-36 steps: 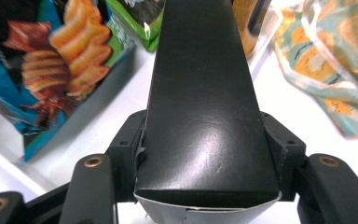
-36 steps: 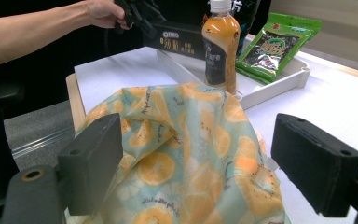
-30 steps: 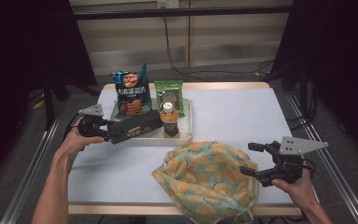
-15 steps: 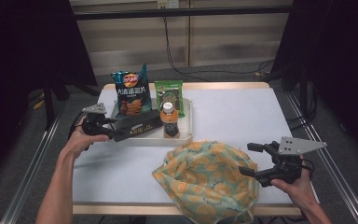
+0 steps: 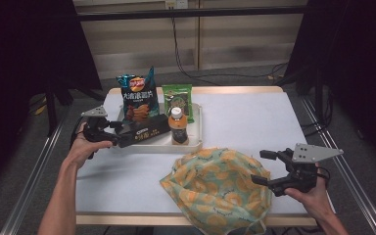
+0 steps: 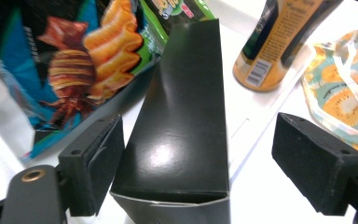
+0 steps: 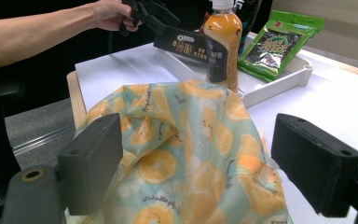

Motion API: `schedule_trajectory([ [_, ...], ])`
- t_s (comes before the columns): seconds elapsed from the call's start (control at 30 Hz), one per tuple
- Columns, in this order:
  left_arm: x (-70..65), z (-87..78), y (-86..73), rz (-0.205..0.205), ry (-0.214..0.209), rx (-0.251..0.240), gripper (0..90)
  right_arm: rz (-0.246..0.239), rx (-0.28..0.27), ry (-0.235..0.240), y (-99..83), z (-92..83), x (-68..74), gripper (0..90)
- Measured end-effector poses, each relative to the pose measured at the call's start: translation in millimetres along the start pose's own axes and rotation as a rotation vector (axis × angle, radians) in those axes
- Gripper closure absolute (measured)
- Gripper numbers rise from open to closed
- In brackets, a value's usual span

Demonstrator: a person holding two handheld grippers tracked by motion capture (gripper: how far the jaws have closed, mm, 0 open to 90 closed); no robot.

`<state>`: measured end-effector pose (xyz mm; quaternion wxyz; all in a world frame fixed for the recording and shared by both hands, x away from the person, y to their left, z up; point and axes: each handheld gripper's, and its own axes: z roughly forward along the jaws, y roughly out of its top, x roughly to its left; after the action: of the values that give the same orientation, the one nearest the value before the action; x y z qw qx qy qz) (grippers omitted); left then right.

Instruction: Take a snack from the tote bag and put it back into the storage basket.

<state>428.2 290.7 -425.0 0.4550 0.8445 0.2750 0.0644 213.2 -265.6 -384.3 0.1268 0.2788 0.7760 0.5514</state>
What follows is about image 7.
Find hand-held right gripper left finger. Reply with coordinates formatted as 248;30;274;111
57;112;124;217

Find white plastic tray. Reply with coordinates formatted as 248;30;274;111
159;46;313;108

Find orange juice bottle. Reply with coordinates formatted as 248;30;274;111
202;0;243;93

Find black biscuit box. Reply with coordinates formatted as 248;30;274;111
153;25;211;64

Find green snack packet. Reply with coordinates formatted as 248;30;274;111
237;9;325;83

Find lemon print fabric bag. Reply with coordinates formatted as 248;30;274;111
74;79;293;224

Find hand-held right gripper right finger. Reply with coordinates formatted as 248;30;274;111
270;113;358;218

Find metal floor rail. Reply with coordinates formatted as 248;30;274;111
12;124;77;157

